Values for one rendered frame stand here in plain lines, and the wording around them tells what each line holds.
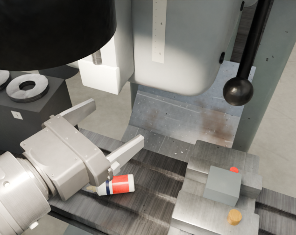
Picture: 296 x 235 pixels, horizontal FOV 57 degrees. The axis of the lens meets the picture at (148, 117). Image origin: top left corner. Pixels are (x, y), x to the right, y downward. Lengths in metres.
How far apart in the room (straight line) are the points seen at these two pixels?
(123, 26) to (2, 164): 0.20
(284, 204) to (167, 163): 0.28
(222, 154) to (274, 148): 1.45
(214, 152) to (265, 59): 0.29
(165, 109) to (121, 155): 0.50
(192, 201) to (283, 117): 1.88
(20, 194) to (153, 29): 0.21
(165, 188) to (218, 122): 0.27
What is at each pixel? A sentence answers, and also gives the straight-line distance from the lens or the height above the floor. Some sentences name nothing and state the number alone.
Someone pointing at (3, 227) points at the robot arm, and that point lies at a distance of 0.33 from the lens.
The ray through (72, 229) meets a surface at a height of 0.85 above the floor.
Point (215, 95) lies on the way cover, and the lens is 0.81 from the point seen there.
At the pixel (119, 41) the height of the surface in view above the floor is 1.39.
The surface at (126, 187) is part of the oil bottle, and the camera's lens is 0.64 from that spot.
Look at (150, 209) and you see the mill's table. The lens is 0.65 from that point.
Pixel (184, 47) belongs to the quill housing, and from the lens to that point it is 0.25.
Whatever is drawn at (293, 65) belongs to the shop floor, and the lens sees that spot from 3.00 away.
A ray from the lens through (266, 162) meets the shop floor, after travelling 2.01.
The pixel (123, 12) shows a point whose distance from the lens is 0.24.
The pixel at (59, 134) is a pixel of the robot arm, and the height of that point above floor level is 1.25.
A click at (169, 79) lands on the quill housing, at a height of 1.34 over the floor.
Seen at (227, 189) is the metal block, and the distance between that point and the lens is 0.53.
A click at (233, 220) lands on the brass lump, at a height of 1.06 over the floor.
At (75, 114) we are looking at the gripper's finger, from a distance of 0.41.
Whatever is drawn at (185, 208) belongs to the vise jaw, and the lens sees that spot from 0.53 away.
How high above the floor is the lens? 1.51
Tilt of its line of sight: 46 degrees down
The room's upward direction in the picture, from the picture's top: straight up
